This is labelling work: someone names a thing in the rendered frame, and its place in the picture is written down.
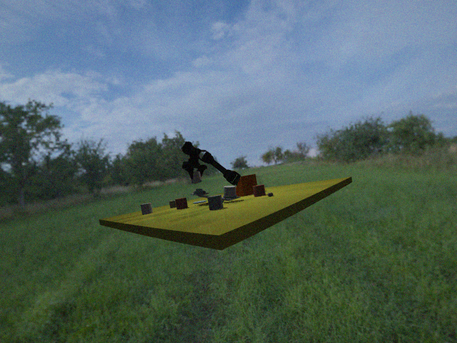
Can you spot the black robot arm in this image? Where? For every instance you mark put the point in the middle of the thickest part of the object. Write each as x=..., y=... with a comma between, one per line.
x=187, y=148

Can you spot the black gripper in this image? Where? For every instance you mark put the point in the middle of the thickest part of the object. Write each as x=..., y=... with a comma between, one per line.
x=194, y=164

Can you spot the white cylinder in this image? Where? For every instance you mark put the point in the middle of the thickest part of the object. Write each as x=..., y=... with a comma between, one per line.
x=229, y=191

